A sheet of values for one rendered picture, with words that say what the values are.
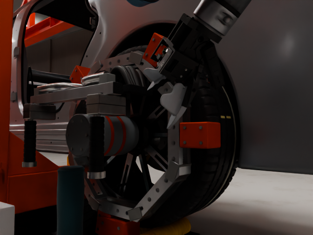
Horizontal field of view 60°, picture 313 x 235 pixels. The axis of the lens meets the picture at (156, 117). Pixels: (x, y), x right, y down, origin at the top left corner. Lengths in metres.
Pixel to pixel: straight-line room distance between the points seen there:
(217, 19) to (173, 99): 0.16
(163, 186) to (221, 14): 0.49
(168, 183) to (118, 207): 0.23
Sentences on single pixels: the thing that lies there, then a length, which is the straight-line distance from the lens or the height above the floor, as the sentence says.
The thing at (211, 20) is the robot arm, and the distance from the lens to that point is 0.52.
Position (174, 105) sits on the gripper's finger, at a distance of 0.53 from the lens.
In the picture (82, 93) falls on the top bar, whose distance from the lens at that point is 0.76.
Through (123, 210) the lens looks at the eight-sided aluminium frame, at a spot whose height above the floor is 0.61.
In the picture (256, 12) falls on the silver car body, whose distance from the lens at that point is 0.96.
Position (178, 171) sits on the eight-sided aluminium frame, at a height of 0.75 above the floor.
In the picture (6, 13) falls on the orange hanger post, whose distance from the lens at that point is 1.35.
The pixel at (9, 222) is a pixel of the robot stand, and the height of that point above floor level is 0.76.
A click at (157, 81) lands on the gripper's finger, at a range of 0.64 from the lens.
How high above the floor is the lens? 0.85
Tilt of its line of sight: 3 degrees up
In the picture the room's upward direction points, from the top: straight up
